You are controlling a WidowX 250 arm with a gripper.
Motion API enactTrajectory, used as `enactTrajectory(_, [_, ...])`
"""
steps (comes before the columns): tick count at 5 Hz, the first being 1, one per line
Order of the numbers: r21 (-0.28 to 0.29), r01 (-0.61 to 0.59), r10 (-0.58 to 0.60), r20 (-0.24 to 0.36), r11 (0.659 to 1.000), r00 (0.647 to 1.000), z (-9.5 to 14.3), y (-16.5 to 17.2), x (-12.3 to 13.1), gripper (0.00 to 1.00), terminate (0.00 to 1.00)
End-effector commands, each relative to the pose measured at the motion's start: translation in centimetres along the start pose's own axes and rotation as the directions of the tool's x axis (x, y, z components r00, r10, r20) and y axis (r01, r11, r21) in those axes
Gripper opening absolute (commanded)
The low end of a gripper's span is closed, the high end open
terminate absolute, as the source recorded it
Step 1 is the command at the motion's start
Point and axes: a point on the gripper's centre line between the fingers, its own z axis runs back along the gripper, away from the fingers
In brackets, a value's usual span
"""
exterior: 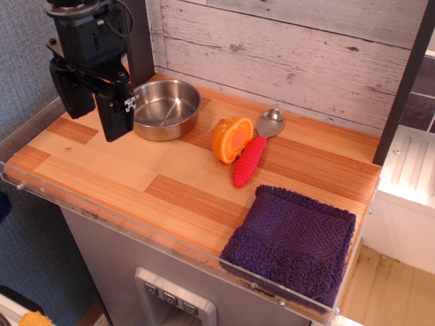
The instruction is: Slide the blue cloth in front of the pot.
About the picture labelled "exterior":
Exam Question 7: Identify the clear acrylic edge guard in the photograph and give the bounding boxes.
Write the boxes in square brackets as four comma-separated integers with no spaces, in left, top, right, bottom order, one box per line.
[0,161,381,323]

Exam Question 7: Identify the dark right vertical post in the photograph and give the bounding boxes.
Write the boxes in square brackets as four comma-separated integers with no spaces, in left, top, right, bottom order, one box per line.
[372,0,434,166]

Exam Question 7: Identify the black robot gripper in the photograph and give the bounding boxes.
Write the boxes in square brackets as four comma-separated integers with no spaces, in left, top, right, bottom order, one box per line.
[44,1,136,142]

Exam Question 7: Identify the yellow object bottom left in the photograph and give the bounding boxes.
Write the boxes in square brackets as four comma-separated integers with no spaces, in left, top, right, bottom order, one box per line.
[18,312,54,326]

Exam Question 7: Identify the white toy sink unit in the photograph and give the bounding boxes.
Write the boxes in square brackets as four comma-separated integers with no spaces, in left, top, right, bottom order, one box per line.
[362,126,434,273]

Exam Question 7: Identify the dark left vertical post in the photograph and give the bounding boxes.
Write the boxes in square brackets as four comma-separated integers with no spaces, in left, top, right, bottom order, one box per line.
[122,0,155,88]

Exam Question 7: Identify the ice dispenser panel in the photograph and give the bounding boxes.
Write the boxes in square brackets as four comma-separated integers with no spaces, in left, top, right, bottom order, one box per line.
[135,267,218,325]

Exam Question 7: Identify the orange toy fruit half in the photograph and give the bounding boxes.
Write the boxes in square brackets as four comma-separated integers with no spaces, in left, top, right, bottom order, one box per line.
[211,117,254,164]

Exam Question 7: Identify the dark purple cloth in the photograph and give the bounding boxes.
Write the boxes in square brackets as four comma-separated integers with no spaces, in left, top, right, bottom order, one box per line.
[220,185,356,314]

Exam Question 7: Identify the stainless steel pot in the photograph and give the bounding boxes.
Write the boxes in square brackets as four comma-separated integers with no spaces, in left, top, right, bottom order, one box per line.
[133,79,202,141]

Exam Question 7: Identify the dark vertical post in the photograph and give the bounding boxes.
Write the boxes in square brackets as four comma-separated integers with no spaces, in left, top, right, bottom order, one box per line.
[122,0,155,88]
[372,0,434,166]

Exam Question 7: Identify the red handled metal spoon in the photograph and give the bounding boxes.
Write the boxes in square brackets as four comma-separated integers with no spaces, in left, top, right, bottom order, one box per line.
[232,109,284,188]

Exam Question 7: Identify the steel toy fridge cabinet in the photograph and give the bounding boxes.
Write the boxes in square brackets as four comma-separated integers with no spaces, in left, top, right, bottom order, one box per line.
[61,209,310,325]

